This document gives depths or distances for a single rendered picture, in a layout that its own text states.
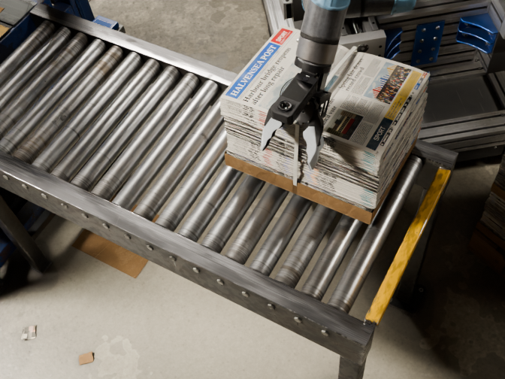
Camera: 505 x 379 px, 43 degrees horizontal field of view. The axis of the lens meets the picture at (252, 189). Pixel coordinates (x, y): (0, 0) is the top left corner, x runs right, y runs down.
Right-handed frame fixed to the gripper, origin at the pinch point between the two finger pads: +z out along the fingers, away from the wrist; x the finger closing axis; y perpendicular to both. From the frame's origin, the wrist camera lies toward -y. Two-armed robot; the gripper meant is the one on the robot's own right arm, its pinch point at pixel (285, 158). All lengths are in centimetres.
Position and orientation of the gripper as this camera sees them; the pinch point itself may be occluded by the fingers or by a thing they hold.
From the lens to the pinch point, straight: 131.2
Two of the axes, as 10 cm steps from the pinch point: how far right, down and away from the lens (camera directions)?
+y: 4.7, -3.0, 8.3
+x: -8.6, -3.7, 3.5
